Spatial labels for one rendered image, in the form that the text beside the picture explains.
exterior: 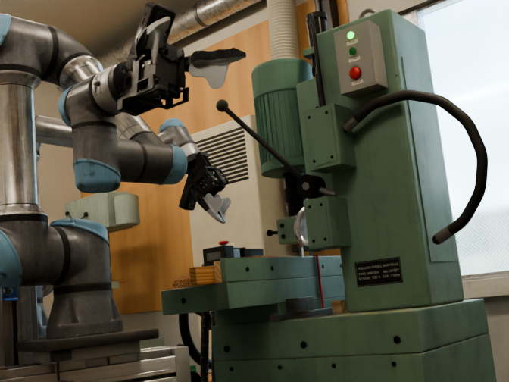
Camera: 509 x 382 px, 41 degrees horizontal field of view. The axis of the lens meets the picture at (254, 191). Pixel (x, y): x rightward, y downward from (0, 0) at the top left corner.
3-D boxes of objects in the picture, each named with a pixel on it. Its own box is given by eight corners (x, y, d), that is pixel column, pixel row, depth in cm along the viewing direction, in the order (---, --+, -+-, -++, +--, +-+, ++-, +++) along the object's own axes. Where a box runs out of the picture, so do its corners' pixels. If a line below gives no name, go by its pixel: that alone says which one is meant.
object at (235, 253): (225, 267, 201) (223, 248, 202) (254, 262, 194) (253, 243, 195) (195, 267, 190) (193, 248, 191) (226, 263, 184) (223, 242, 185)
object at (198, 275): (340, 276, 205) (338, 263, 206) (346, 275, 204) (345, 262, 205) (190, 285, 152) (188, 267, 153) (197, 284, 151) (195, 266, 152)
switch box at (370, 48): (352, 99, 170) (344, 38, 172) (388, 89, 164) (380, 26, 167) (339, 95, 165) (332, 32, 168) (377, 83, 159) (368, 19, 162)
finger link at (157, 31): (170, 50, 92) (166, 78, 101) (171, 10, 93) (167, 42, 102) (147, 48, 91) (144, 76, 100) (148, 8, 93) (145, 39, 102)
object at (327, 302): (298, 314, 212) (297, 301, 212) (358, 308, 199) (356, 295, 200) (214, 325, 180) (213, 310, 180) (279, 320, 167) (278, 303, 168)
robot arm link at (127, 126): (67, 72, 157) (174, 202, 129) (23, 63, 149) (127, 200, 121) (87, 27, 152) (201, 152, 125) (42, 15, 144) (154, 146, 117)
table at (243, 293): (274, 303, 219) (272, 284, 220) (358, 295, 201) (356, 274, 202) (134, 318, 170) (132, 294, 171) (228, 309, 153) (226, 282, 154)
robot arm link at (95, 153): (147, 188, 118) (142, 126, 119) (92, 184, 109) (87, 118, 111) (120, 196, 123) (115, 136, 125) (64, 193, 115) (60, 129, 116)
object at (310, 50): (320, 79, 194) (313, 23, 197) (344, 72, 189) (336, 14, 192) (304, 73, 187) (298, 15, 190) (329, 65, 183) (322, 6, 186)
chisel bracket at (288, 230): (292, 249, 195) (289, 220, 196) (335, 243, 187) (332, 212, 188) (278, 249, 189) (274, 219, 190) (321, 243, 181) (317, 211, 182)
